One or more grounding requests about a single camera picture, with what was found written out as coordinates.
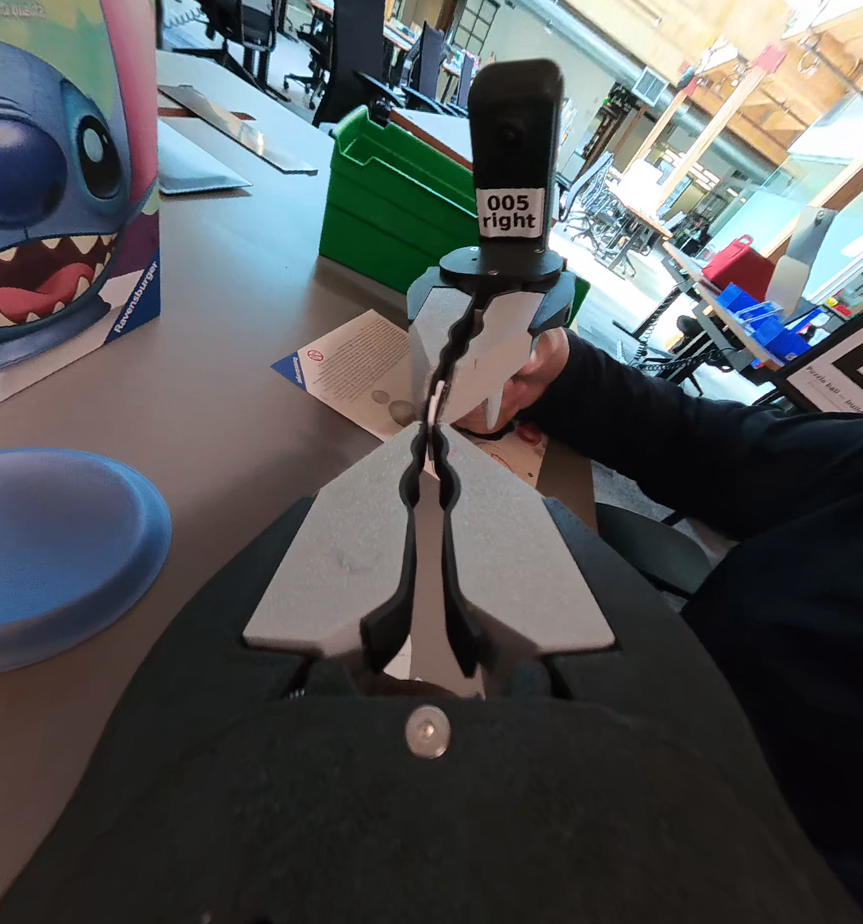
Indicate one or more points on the person's right hand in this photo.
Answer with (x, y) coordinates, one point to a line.
(543, 361)

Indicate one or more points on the blue storage bin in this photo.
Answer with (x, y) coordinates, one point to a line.
(796, 336)
(745, 310)

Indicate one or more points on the blue round stand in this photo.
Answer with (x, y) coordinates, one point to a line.
(49, 548)

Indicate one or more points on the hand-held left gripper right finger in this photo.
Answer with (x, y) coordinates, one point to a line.
(525, 570)

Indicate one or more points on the long flat metal plate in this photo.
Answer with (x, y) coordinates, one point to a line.
(244, 130)

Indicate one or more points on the white instruction sheet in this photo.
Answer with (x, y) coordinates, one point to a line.
(352, 368)

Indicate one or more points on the black and white tag sign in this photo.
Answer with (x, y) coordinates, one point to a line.
(850, 368)

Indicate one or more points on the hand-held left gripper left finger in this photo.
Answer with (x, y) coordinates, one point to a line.
(330, 570)

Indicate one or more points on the red bag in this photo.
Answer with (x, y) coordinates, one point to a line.
(738, 263)

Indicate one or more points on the green plastic bin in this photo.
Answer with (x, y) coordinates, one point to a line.
(388, 216)

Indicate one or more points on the person's right forearm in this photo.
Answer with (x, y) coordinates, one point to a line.
(691, 447)

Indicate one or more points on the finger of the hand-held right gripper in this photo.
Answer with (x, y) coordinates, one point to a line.
(500, 339)
(431, 332)

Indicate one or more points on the grey flat pad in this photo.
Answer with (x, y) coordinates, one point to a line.
(193, 162)

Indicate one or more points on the cartoon puzzle box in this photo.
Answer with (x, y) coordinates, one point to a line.
(42, 180)

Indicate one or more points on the white puzzle piece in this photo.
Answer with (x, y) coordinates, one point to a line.
(436, 401)

